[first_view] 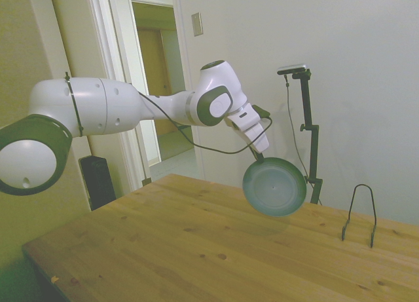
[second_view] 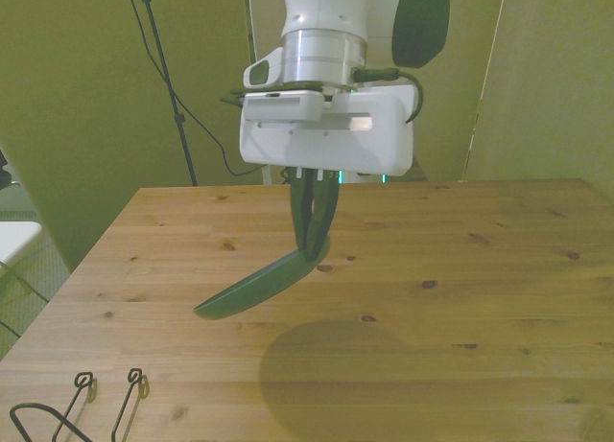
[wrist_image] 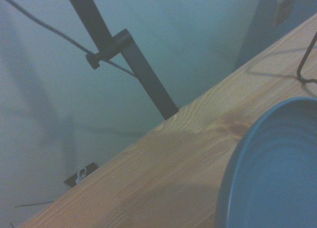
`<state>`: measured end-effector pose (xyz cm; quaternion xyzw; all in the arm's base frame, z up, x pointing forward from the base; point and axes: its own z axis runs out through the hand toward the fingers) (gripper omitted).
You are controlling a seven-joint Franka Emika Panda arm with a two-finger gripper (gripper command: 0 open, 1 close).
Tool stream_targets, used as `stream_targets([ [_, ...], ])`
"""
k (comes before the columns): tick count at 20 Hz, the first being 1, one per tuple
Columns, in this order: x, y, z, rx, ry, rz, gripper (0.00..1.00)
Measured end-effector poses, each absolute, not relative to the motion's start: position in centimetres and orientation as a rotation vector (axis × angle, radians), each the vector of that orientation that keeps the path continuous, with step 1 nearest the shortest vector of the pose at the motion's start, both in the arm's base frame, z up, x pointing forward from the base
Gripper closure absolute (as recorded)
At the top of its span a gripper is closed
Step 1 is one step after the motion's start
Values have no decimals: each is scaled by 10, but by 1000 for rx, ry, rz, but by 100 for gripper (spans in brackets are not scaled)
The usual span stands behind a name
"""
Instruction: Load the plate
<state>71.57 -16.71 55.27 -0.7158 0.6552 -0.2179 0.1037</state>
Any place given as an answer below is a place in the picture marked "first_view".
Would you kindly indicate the round teal plate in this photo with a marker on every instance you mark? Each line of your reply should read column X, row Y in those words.
column 275, row 187

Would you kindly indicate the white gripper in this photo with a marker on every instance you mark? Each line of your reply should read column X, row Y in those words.
column 250, row 125

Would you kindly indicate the beige wall switch plate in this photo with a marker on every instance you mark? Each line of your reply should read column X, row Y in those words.
column 196, row 24

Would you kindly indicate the white door frame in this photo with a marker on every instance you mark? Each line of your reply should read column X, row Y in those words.
column 188, row 53

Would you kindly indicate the brown hallway door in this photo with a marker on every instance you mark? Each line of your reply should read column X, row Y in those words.
column 150, row 59

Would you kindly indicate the grey exterior camera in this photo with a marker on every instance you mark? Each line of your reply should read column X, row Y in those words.
column 293, row 68

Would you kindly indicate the cream open door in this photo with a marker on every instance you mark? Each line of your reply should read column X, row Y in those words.
column 75, row 36

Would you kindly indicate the black box device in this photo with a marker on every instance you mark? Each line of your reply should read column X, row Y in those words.
column 98, row 182

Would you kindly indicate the black camera stand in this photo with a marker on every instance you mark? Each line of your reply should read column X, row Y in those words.
column 314, row 141

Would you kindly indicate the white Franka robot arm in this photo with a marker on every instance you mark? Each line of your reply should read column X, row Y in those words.
column 104, row 105

